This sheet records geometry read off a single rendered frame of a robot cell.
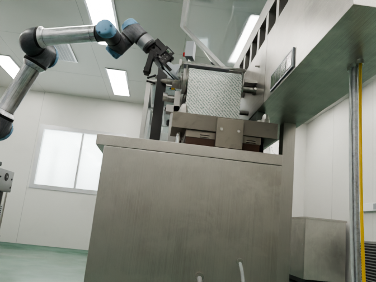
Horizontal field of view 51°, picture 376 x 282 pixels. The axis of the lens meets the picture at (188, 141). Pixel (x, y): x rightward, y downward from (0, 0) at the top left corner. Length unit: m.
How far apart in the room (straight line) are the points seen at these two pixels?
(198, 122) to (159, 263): 0.52
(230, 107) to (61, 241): 5.93
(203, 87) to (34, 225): 6.04
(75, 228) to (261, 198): 6.07
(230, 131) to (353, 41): 0.54
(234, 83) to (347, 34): 0.73
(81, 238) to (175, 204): 5.97
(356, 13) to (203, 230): 0.80
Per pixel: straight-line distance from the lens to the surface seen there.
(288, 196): 1.84
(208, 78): 1.74
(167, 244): 1.35
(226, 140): 1.44
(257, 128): 1.50
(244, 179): 1.39
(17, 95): 2.01
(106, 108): 7.53
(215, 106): 1.70
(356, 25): 1.09
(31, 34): 1.90
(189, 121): 1.46
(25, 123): 7.76
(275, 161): 1.43
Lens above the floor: 0.61
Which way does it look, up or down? 12 degrees up
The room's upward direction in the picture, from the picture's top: 6 degrees clockwise
